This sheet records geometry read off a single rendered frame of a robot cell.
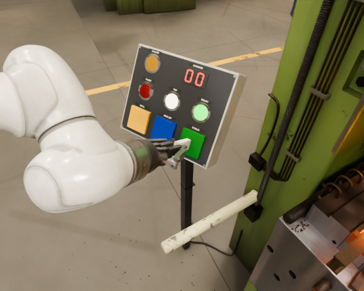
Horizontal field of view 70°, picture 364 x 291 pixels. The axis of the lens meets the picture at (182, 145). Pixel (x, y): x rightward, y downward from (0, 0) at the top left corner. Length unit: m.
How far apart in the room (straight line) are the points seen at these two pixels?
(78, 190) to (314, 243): 0.57
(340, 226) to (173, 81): 0.56
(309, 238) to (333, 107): 0.33
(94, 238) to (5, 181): 0.89
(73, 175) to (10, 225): 1.69
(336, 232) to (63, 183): 0.61
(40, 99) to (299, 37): 0.62
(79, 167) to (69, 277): 1.37
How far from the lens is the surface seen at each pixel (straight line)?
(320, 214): 0.74
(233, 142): 2.27
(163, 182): 1.95
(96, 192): 0.42
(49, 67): 0.48
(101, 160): 0.42
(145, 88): 0.84
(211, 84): 0.73
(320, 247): 0.76
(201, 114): 0.74
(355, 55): 0.71
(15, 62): 0.50
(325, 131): 0.80
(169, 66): 0.80
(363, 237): 0.69
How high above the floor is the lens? 1.53
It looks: 44 degrees down
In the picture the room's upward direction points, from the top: straight up
